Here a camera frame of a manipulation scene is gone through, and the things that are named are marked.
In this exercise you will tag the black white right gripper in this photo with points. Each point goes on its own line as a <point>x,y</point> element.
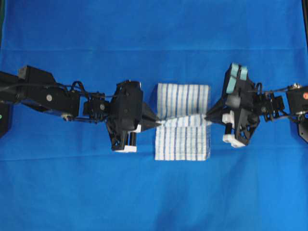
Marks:
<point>236,111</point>

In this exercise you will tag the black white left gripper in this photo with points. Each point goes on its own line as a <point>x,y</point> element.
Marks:
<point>119,137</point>

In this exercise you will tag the white blue striped towel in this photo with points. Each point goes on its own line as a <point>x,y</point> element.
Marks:
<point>184,133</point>

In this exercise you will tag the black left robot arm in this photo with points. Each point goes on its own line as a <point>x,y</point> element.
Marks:
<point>38,90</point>

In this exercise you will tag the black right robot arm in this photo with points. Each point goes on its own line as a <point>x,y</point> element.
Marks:
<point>271,107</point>

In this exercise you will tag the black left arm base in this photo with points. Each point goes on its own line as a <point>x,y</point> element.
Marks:
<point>6,114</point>

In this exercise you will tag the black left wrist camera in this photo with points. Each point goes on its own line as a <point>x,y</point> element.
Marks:
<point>127,105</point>

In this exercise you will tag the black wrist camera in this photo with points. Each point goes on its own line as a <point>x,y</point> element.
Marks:
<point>127,105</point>
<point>236,79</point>

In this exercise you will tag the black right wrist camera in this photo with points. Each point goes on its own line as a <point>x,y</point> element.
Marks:
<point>236,79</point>

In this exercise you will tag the black aluminium frame rail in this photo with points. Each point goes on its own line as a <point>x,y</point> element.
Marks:
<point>304,6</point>

